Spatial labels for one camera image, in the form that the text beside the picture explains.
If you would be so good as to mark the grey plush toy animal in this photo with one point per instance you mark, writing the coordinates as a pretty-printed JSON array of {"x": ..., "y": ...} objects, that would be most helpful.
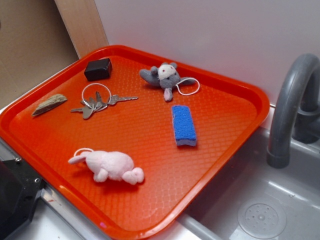
[{"x": 167, "y": 78}]

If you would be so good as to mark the light wooden board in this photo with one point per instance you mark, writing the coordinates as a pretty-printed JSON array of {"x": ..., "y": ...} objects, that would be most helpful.
[{"x": 83, "y": 24}]

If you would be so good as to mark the grey plastic sink basin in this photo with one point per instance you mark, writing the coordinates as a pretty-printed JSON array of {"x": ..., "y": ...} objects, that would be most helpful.
[{"x": 250, "y": 200}]

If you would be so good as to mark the orange plastic tray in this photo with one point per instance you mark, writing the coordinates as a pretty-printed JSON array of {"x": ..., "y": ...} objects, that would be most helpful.
[{"x": 225, "y": 114}]

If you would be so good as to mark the grey plastic faucet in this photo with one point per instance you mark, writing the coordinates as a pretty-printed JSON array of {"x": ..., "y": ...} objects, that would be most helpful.
[{"x": 297, "y": 111}]

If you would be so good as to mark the silver key bunch on ring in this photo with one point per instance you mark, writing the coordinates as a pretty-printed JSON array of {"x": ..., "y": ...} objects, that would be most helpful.
[{"x": 94, "y": 105}]

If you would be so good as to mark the small black box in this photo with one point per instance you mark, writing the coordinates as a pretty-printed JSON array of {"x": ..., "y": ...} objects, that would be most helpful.
[{"x": 98, "y": 69}]

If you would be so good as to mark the pink plush toy animal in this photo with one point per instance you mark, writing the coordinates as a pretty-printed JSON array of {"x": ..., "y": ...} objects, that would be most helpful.
[{"x": 113, "y": 165}]

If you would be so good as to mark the black metal mount block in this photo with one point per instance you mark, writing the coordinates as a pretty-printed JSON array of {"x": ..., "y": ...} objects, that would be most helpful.
[{"x": 20, "y": 190}]

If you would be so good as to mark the grey brown stone wedge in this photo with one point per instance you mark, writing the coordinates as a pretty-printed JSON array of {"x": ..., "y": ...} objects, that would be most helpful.
[{"x": 49, "y": 104}]

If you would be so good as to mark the blue sponge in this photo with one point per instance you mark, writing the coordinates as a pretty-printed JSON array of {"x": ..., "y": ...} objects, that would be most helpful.
[{"x": 183, "y": 126}]

